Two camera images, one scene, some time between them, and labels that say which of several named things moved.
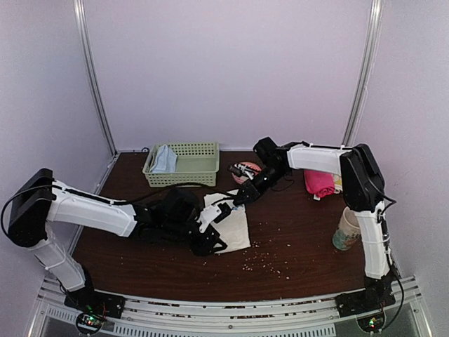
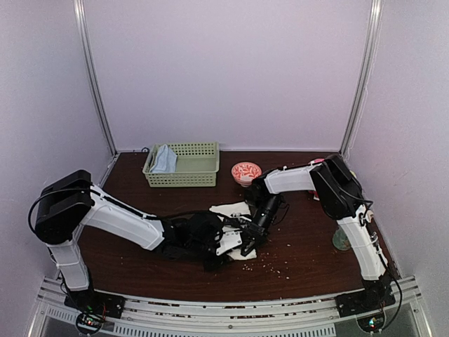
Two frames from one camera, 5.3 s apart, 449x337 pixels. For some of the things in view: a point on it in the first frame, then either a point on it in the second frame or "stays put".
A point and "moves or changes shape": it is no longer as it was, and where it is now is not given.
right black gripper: [252, 190] to [260, 236]
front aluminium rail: [304, 317] stays put
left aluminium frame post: [81, 24] stays put
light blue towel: [165, 161] stays put
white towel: [232, 228] moves or changes shape
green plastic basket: [197, 163] stays put
